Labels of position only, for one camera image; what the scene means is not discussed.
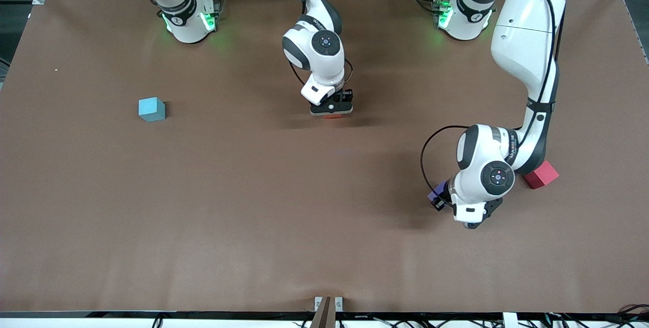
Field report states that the purple foam cube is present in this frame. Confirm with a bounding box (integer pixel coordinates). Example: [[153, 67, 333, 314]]
[[427, 181, 449, 202]]

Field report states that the red foam cube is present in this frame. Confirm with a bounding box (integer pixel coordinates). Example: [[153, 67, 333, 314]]
[[523, 161, 560, 190]]

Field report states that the light blue foam cube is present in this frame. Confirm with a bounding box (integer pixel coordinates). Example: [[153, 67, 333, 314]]
[[138, 97, 166, 123]]

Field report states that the brown table mat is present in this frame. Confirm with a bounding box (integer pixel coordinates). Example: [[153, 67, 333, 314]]
[[0, 0, 649, 314]]

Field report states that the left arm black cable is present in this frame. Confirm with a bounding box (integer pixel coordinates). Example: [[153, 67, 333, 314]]
[[420, 125, 472, 209]]

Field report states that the brown wooden post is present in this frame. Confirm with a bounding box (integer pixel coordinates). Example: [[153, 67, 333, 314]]
[[310, 296, 335, 328]]

